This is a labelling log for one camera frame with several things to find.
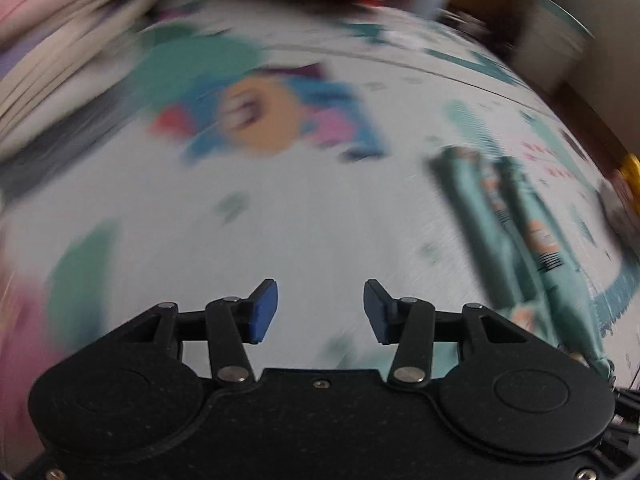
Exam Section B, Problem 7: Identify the teal printed garment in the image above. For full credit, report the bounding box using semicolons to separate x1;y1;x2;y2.
427;145;617;386

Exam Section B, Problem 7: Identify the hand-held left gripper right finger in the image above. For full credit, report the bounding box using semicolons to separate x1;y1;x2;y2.
363;279;556;392

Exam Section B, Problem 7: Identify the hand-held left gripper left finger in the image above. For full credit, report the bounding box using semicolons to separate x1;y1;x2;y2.
107;279;279;387

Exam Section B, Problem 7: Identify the beige folded cloth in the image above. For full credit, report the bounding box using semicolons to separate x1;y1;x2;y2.
0;0;168;158

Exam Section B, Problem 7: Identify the yellow folded garment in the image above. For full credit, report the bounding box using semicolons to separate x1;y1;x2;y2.
617;152;640;196

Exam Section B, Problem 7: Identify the printed play mat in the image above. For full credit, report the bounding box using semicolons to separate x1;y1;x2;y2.
0;0;640;396

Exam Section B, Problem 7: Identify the pink loose cloth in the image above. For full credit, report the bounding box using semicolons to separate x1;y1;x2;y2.
0;270;68;476

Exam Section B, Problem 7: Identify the white container with teal rim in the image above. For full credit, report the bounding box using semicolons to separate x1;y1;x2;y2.
515;0;596;97

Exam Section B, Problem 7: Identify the white printed folded garment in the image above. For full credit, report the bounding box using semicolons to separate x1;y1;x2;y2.
597;180;640;253

